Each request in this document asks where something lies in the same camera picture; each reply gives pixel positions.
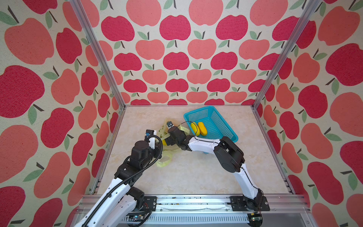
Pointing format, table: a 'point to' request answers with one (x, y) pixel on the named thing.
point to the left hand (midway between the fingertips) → (162, 144)
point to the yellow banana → (203, 128)
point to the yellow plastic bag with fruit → (164, 133)
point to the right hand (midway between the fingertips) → (172, 135)
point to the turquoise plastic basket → (216, 128)
